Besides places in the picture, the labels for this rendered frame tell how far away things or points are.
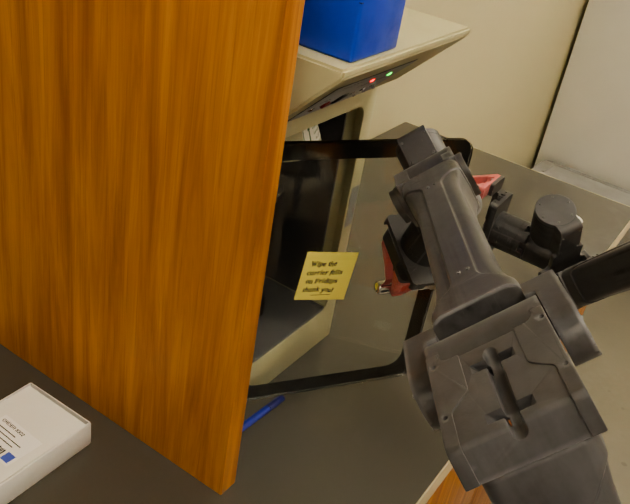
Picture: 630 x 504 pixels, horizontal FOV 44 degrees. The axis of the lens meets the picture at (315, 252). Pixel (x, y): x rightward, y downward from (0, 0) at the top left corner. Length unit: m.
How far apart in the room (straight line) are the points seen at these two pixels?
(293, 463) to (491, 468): 0.74
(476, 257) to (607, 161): 3.49
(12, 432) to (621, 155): 3.36
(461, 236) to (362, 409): 0.66
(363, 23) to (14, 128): 0.48
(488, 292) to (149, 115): 0.48
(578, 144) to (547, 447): 3.68
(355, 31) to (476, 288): 0.37
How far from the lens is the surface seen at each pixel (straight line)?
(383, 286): 1.02
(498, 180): 1.21
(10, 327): 1.26
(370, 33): 0.84
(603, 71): 3.95
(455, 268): 0.56
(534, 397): 0.40
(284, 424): 1.17
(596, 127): 4.01
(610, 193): 3.92
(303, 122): 1.00
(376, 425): 1.21
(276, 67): 0.74
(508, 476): 0.41
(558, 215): 1.13
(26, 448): 1.08
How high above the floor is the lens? 1.75
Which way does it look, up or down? 31 degrees down
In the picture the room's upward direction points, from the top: 10 degrees clockwise
